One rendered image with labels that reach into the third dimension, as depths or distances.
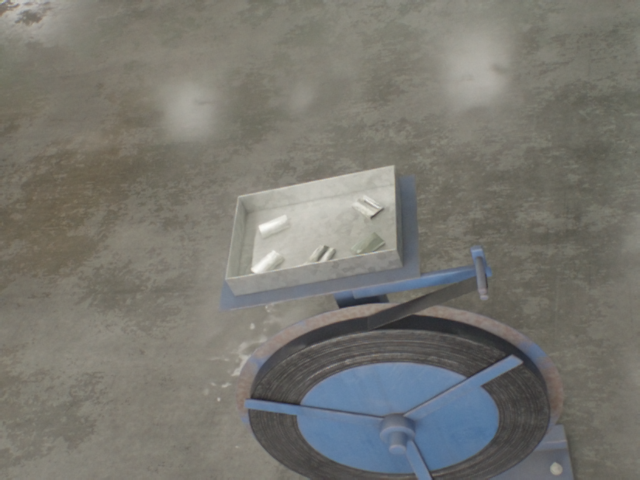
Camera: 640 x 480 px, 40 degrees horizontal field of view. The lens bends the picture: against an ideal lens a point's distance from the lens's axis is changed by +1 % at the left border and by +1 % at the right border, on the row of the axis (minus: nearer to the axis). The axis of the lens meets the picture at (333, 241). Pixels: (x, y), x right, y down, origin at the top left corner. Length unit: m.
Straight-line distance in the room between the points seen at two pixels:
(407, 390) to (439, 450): 0.23
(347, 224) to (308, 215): 0.09
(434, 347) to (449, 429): 0.27
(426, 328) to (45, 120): 3.19
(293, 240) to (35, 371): 1.77
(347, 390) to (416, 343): 0.19
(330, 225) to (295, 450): 0.51
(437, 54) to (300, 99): 0.61
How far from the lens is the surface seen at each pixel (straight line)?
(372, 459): 1.93
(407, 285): 1.56
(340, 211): 1.70
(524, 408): 1.79
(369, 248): 1.60
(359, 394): 1.72
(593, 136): 3.24
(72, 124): 4.36
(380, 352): 1.62
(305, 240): 1.67
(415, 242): 1.59
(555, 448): 2.44
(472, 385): 1.69
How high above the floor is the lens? 2.13
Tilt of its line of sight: 43 degrees down
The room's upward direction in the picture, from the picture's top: 23 degrees counter-clockwise
